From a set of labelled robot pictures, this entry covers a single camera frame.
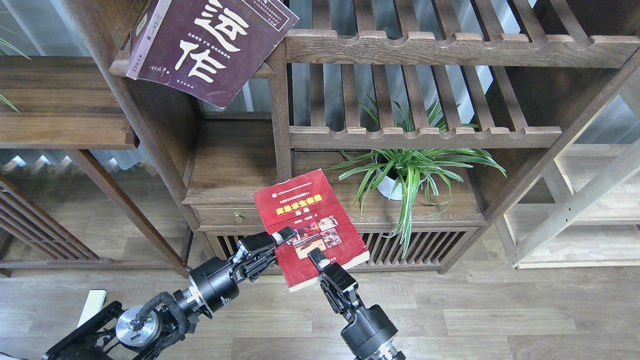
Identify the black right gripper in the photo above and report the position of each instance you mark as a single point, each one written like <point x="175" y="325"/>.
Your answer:
<point x="369" y="332"/>

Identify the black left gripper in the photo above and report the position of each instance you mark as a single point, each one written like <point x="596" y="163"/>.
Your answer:
<point x="215" y="282"/>

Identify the dark brown book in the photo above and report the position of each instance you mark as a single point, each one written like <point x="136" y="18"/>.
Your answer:
<point x="206" y="48"/>

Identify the white plant pot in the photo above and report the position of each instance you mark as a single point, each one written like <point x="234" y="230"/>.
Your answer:
<point x="387" y="187"/>

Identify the green spider plant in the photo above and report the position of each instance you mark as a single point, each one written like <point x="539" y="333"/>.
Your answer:
<point x="409" y="171"/>

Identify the dark wooden side table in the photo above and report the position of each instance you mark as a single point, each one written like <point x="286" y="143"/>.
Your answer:
<point x="64" y="103"/>

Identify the brass drawer knob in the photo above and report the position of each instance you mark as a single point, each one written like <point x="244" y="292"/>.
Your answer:
<point x="238" y="217"/>

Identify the light wooden shelf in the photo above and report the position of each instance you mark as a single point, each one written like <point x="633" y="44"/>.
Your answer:
<point x="594" y="218"/>

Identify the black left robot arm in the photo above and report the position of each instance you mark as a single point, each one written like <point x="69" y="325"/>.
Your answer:
<point x="164" y="320"/>

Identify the dark wooden bookshelf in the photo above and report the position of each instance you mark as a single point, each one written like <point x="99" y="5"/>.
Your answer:
<point x="518" y="78"/>

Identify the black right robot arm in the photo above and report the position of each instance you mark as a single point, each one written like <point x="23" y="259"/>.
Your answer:
<point x="369" y="333"/>

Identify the red paperback book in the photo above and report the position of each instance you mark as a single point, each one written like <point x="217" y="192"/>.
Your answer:
<point x="308" y="205"/>

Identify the white stand leg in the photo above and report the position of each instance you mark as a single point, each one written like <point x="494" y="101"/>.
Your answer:
<point x="94" y="303"/>

